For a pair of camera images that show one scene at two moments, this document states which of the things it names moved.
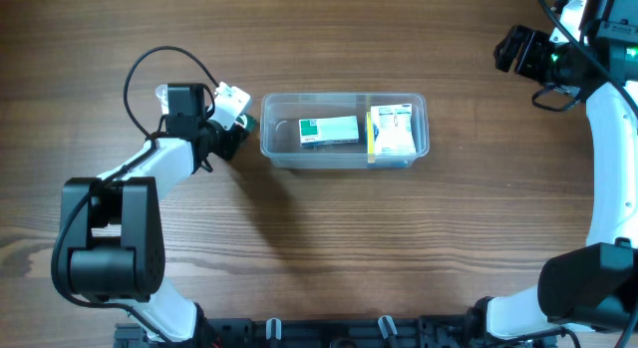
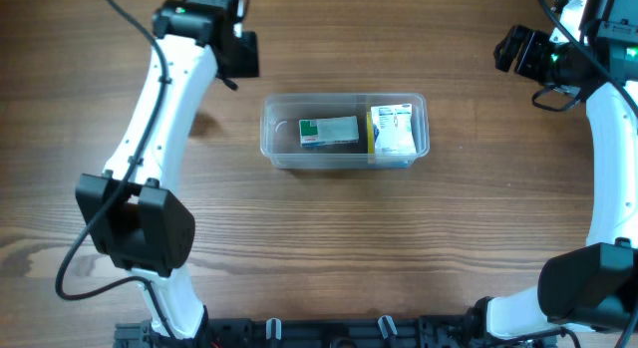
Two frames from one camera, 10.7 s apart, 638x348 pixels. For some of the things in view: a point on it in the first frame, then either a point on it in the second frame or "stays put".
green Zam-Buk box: x=247 y=122 → x=344 y=148
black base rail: x=405 y=331 stays put
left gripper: x=232 y=136 → x=248 y=63
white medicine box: x=396 y=136 stays put
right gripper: x=535 y=42 stays put
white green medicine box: x=331 y=130 stays put
